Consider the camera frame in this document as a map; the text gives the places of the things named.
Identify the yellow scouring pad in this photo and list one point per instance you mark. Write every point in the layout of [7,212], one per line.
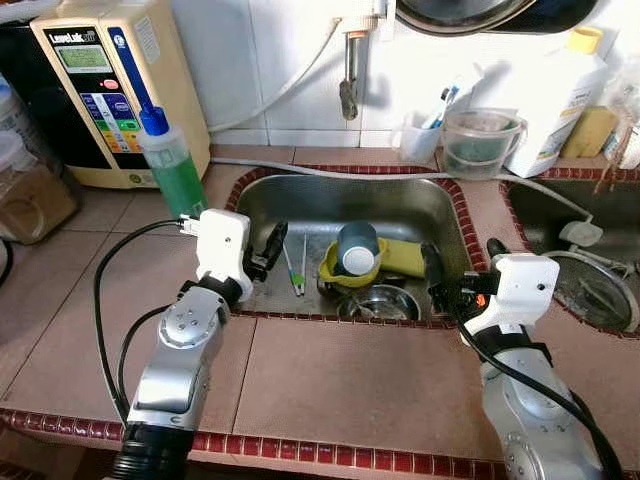
[588,132]

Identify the steel sink basin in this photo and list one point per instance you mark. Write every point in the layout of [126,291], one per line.
[330,200]
[540,205]

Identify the chrome filter tap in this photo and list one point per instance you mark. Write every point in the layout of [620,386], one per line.
[352,80]

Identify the white filter tube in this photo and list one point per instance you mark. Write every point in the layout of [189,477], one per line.
[290,85]

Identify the black pan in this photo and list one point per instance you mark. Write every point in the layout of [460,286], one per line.
[560,12]

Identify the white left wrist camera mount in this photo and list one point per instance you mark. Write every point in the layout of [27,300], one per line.
[223,250]

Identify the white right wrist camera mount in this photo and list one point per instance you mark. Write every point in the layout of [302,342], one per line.
[520,285]

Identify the green dish soap bottle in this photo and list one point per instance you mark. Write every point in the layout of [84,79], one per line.
[175,175]

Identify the steel bowl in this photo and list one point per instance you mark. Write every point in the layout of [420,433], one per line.
[378,303]

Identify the yellow sponge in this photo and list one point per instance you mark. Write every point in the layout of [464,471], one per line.
[405,258]

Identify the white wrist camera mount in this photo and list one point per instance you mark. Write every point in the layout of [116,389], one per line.
[520,285]
[223,250]

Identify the clear plastic bag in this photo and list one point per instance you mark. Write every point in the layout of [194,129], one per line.
[625,115]

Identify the blue rabbit mug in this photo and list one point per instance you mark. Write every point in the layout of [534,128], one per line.
[358,248]

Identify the clear jar brown contents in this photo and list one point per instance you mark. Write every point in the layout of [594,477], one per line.
[35,200]

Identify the steel wok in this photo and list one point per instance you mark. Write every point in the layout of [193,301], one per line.
[460,15]

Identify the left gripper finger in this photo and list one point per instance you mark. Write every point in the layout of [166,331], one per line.
[266,273]
[277,240]

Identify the white detergent bottle yellow cap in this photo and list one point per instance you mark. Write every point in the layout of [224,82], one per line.
[560,100]

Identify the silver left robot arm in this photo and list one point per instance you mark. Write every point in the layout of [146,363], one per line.
[180,360]

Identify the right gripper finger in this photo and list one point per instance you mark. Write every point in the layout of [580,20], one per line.
[437,275]
[498,248]

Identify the white chopsticks green clip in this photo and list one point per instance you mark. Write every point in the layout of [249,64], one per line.
[297,285]

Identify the white toothbrush cup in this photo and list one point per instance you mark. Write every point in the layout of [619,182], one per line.
[418,142]

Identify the beige water ionizer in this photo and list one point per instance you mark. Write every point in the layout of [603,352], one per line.
[175,60]

